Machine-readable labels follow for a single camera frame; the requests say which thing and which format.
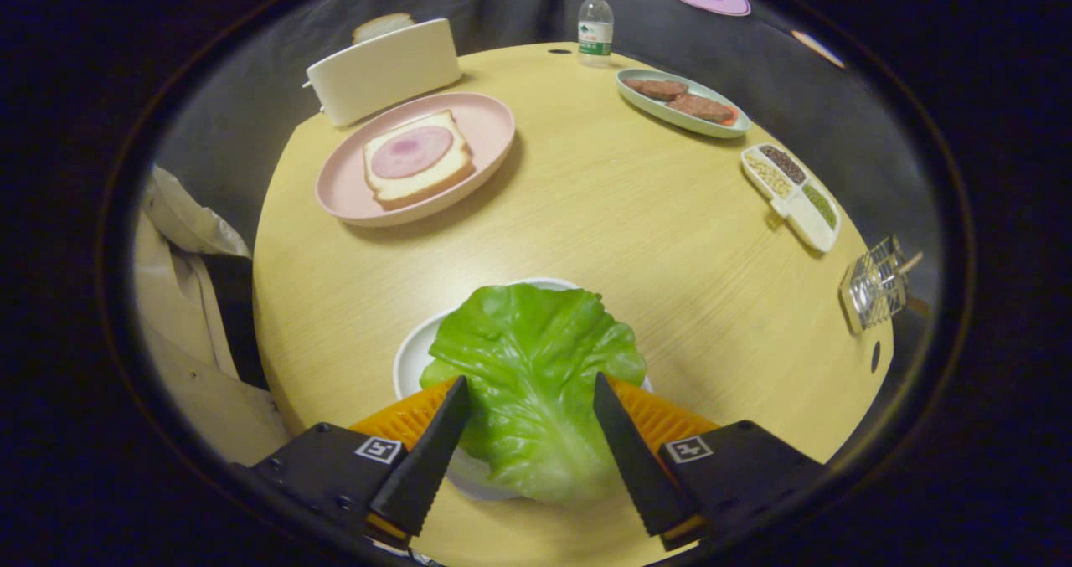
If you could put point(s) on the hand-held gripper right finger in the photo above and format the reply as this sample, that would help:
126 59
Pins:
641 466

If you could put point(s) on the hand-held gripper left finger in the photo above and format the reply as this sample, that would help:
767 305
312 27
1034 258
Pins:
427 466

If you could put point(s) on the green lettuce leaf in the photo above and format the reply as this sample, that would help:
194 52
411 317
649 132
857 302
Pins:
528 366

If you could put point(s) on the plain bread slice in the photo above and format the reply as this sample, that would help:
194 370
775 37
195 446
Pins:
381 24

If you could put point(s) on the white plate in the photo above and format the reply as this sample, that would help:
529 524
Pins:
412 353

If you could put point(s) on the beige paper bag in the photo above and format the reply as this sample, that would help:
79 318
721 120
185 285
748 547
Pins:
193 383

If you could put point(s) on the bread slice under ham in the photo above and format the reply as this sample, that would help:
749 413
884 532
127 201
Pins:
419 183

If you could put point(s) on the clear glass cup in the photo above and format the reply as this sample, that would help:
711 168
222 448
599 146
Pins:
871 286

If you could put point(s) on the white divided condiment dish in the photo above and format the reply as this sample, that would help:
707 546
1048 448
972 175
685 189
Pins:
811 215

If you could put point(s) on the pink ham slice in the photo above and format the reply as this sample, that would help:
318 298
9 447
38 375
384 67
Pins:
412 152

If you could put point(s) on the pink round plate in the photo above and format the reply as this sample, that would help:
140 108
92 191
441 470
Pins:
490 127

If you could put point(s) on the pale green oval plate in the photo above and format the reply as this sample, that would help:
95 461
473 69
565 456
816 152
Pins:
649 108

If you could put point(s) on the orange carrot slice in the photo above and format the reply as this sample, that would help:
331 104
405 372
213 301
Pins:
730 117

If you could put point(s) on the brown meat piece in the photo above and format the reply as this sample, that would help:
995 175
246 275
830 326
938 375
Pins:
702 108
660 89

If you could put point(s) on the white toaster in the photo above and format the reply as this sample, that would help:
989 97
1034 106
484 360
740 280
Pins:
381 69

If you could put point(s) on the clear water bottle green cap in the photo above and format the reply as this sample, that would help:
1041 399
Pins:
595 27

